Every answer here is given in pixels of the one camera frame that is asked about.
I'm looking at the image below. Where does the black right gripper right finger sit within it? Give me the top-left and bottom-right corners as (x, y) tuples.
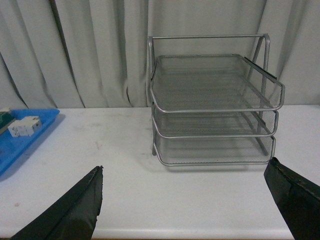
(264, 157), (320, 240)

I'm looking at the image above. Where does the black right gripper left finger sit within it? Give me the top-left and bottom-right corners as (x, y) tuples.
(11, 166), (103, 240)

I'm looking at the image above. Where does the silver mesh tray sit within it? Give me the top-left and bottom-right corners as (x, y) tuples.
(153, 132), (276, 167)
(150, 54), (285, 113)
(151, 107), (279, 140)

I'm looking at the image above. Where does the blue plastic tray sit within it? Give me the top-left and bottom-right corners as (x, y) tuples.
(0, 108), (60, 175)

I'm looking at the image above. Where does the white circuit breaker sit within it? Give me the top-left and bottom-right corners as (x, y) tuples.
(8, 116), (42, 137)

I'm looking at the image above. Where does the silver mesh bottom tray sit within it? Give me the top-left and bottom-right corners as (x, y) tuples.
(153, 132), (276, 167)

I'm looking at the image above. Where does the green terminal block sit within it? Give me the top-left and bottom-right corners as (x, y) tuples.
(0, 107), (16, 135)

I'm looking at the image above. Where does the silver mesh top tray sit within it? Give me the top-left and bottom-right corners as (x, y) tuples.
(150, 54), (285, 113)

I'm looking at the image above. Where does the grey curtain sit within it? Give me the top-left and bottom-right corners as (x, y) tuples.
(0, 0), (320, 109)

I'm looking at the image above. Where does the silver metal rack frame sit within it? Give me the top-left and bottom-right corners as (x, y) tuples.
(147, 34), (270, 156)

